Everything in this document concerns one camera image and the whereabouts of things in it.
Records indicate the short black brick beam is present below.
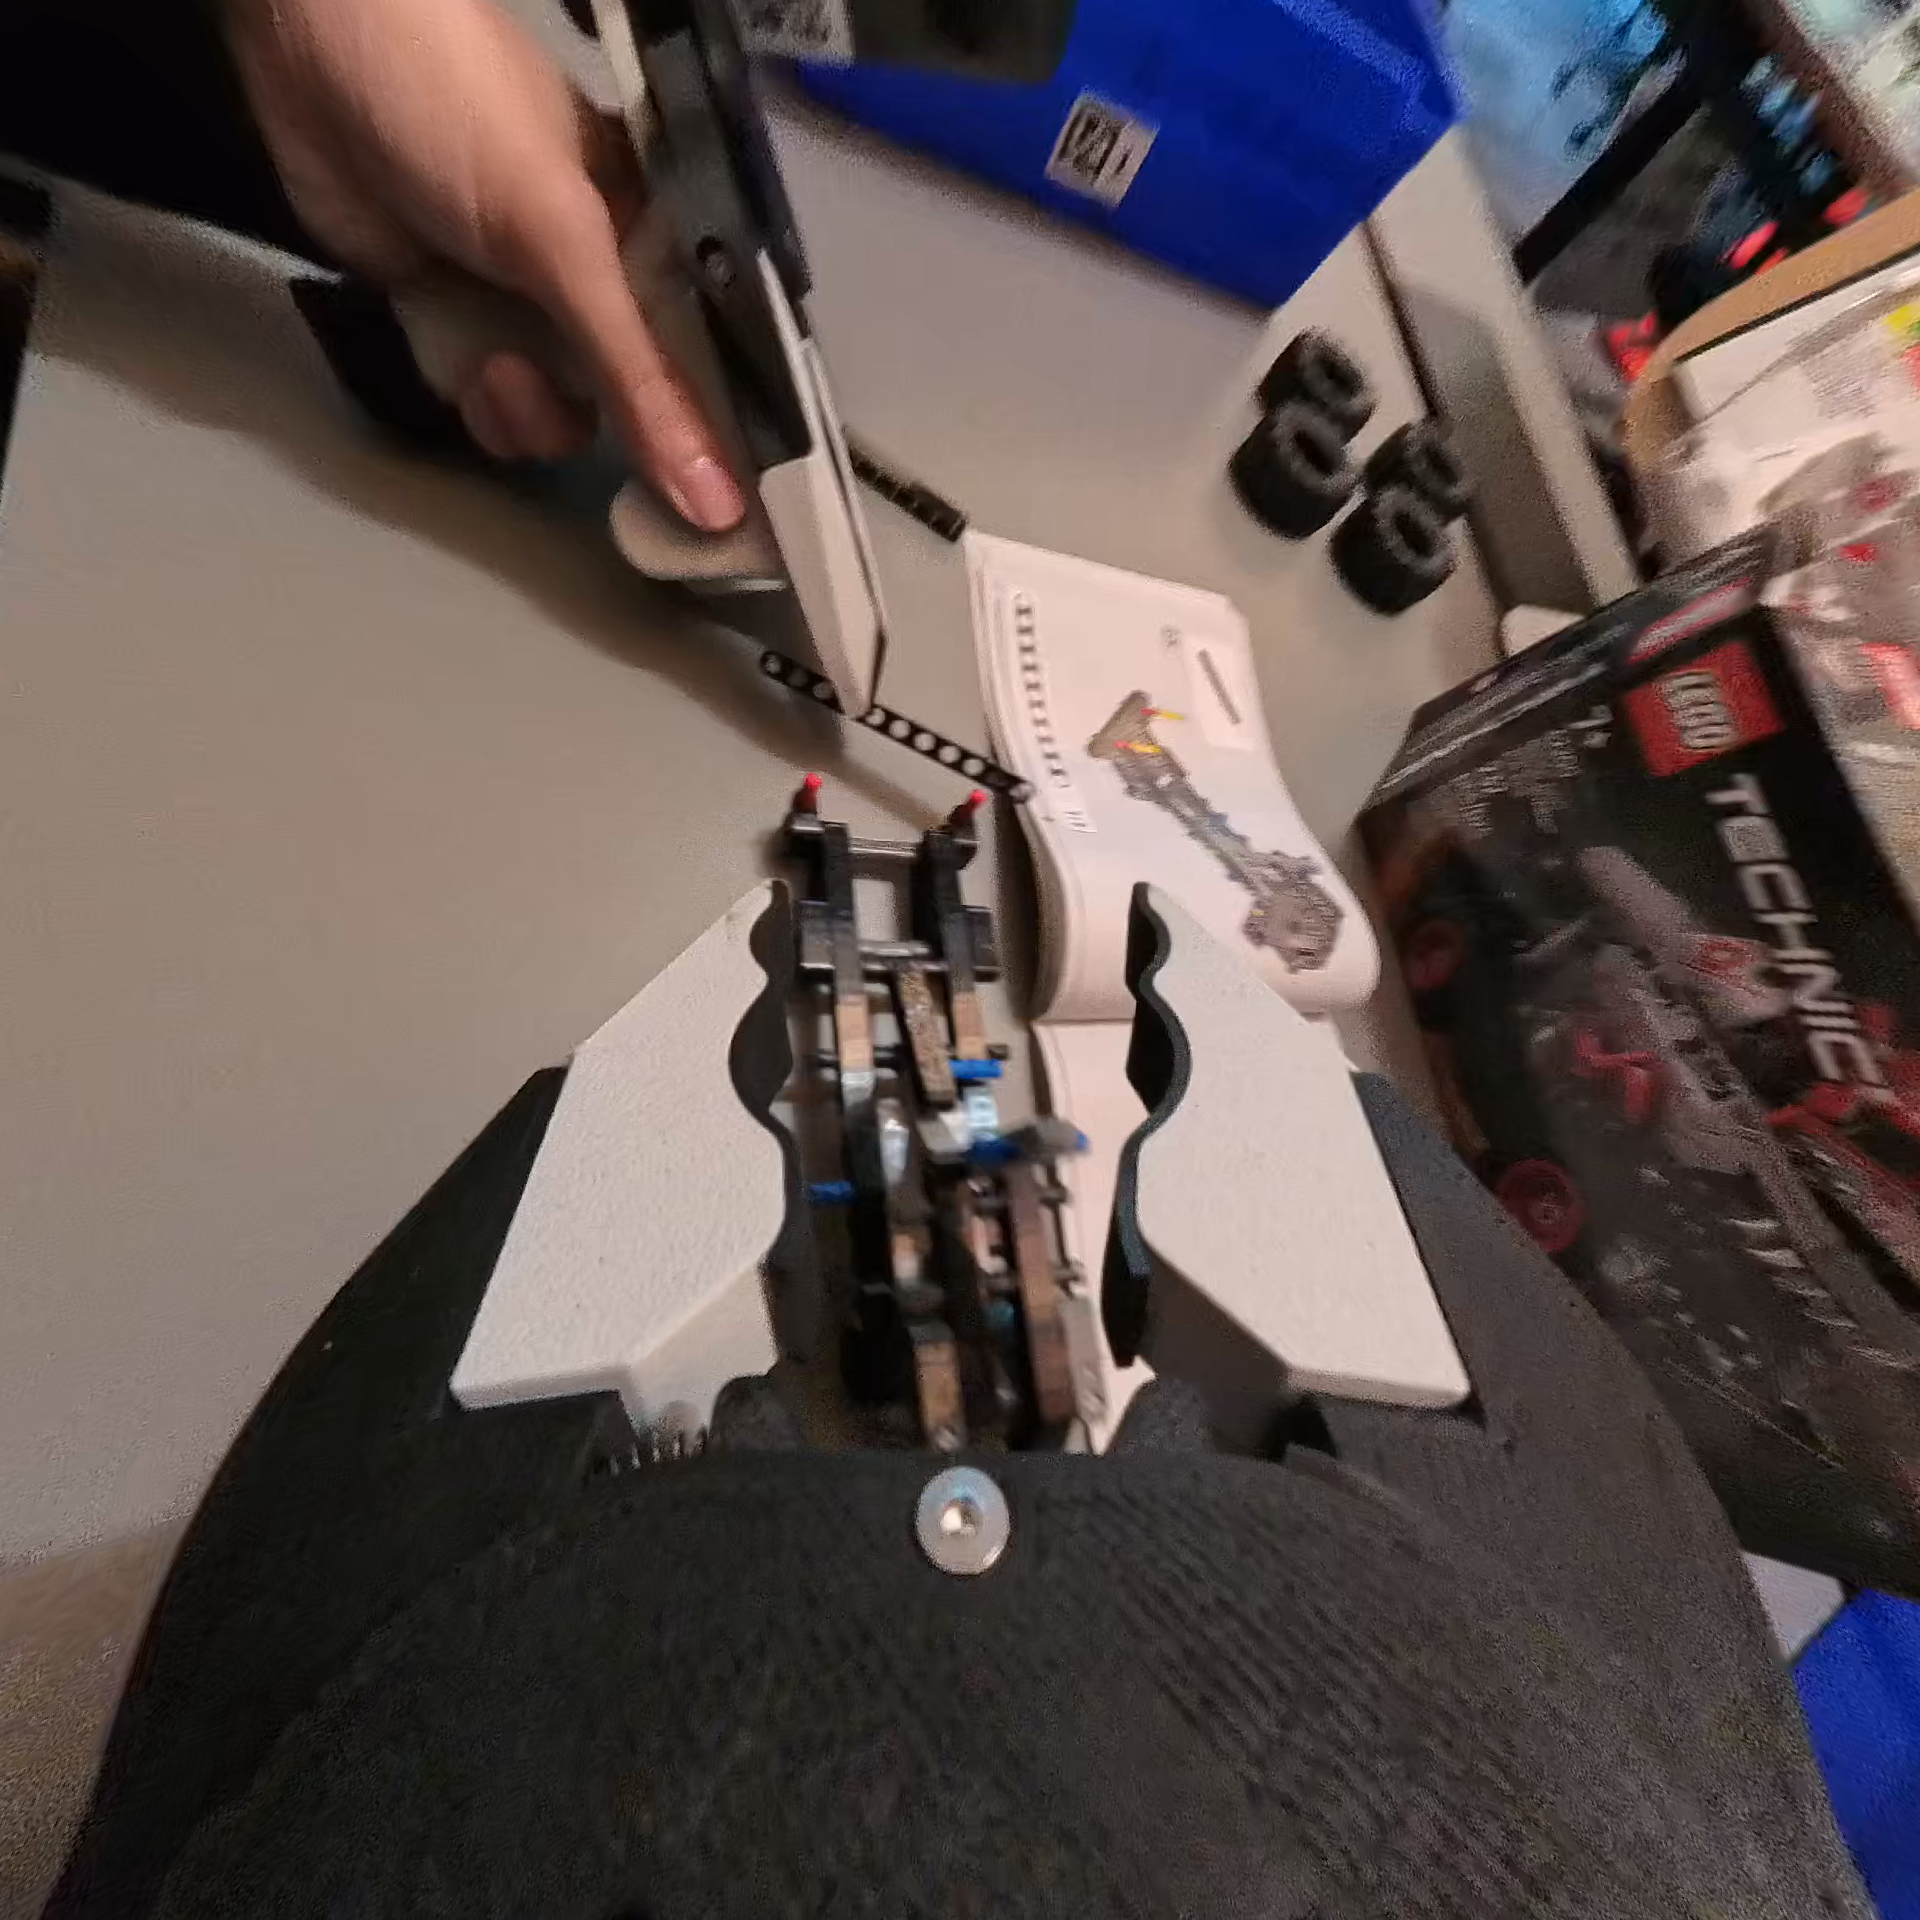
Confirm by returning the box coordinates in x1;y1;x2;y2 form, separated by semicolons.
845;435;969;542

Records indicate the pale printed toy box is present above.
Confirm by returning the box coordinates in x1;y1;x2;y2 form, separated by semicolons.
1622;194;1920;903

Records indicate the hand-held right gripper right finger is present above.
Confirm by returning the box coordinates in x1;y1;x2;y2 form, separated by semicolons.
1102;882;1473;1455

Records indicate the long black brick beam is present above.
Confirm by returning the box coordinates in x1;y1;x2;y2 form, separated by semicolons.
757;646;1038;805

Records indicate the white instruction booklet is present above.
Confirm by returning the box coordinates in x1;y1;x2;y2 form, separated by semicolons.
961;527;1383;1455

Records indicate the dark toy set box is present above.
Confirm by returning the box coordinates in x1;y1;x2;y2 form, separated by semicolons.
1359;526;1920;1601

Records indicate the person's left hand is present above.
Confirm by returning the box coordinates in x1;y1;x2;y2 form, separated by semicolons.
224;0;749;534

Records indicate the black toy brick chassis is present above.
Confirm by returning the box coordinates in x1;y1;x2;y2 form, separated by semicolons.
778;772;1096;1453

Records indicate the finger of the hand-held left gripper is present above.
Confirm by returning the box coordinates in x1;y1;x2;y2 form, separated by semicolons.
754;246;890;721

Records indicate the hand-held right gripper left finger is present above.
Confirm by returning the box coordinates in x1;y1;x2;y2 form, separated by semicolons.
450;879;799;1433

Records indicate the black toy tire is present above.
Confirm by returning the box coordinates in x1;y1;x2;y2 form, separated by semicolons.
1362;417;1474;518
1329;487;1466;617
1258;330;1378;443
1227;402;1365;542

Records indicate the dark printed box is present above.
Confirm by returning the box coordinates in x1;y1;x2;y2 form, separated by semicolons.
1507;0;1894;383

